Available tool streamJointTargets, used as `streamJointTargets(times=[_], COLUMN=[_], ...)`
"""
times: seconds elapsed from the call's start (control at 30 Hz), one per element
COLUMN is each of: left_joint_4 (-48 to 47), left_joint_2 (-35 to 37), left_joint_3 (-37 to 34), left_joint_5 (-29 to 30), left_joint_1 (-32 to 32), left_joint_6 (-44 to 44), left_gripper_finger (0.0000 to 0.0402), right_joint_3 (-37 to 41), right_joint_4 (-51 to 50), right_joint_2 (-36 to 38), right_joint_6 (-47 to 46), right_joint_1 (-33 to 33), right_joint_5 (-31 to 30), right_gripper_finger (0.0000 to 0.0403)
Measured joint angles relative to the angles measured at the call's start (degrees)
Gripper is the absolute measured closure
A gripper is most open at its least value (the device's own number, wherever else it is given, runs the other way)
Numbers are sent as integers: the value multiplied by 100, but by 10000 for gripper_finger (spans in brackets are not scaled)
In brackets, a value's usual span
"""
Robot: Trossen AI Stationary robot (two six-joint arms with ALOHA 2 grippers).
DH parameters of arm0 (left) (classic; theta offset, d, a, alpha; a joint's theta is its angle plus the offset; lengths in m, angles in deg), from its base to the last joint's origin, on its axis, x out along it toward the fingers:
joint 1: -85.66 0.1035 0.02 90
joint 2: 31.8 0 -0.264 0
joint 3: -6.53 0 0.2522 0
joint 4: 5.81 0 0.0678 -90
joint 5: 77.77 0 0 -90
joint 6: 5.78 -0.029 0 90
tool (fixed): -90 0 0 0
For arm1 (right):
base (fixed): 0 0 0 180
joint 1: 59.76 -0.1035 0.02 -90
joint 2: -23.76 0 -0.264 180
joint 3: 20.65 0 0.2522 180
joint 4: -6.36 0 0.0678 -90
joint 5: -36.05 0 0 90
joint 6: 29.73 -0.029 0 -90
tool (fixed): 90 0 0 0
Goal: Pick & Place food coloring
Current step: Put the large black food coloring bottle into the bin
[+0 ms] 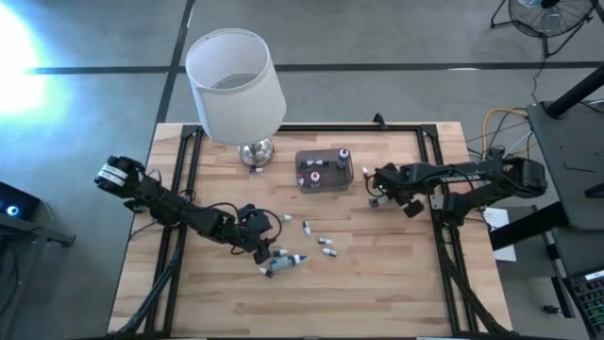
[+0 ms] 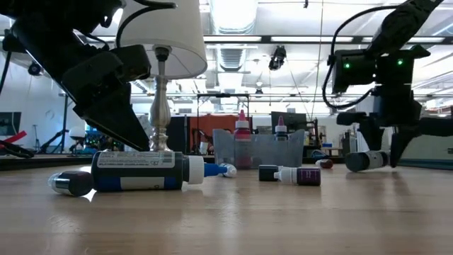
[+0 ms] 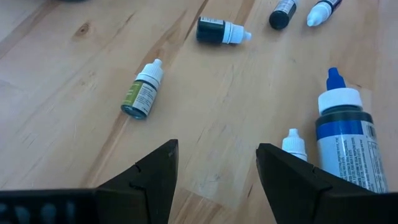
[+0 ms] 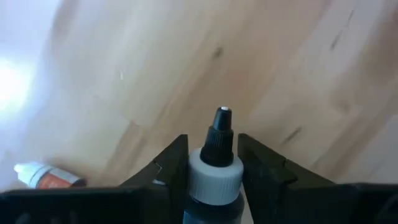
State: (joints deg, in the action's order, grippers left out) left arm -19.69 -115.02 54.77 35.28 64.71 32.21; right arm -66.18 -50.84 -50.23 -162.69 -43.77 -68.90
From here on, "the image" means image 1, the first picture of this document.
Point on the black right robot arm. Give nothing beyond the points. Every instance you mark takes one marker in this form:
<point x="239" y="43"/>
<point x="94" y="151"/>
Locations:
<point x="519" y="175"/>

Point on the black hex key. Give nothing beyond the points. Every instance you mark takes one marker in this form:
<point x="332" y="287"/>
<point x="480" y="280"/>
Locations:
<point x="580" y="168"/>

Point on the black backlit keyboard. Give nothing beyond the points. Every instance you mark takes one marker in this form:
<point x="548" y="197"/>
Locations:
<point x="590" y="297"/>

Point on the small purple label dropper bottle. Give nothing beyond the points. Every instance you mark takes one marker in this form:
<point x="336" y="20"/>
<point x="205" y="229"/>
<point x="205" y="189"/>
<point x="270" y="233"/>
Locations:
<point x="330" y="251"/>

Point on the black floor fan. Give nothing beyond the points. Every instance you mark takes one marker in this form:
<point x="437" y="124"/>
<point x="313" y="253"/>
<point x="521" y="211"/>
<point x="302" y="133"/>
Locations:
<point x="528" y="23"/>

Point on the large black food coloring bottle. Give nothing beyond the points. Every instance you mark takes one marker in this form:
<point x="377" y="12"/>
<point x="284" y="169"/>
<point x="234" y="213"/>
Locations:
<point x="380" y="201"/>

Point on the black pole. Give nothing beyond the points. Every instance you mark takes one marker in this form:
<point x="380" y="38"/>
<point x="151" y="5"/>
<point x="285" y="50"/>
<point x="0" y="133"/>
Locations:
<point x="575" y="94"/>

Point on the small black floor object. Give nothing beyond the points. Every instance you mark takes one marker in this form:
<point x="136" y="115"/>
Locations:
<point x="552" y="310"/>

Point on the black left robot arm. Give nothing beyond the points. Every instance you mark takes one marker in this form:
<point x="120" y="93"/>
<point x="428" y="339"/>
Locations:
<point x="165" y="208"/>

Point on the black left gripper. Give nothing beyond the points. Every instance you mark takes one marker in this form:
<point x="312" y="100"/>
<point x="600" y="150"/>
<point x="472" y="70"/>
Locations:
<point x="252" y="226"/>

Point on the black power adapter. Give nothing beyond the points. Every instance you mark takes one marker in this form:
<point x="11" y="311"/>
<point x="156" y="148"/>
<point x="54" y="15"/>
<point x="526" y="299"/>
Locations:
<point x="495" y="152"/>

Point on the white paper sheet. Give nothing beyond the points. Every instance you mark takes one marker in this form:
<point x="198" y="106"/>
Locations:
<point x="498" y="219"/>
<point x="507" y="254"/>

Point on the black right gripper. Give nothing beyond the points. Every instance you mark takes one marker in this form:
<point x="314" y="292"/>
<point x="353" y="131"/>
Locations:
<point x="394" y="181"/>

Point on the grey translucent plastic bin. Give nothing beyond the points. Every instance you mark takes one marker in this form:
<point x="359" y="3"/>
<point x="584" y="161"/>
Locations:
<point x="328" y="178"/>

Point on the grey side desk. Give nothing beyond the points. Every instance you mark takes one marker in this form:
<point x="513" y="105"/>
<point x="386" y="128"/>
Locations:
<point x="566" y="151"/>

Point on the black table clamp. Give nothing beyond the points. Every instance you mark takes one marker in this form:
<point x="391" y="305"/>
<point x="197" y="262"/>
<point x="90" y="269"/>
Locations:
<point x="379" y="120"/>

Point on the black computer with blue light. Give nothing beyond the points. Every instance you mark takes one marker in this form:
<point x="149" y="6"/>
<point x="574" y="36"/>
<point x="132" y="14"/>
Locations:
<point x="19" y="203"/>

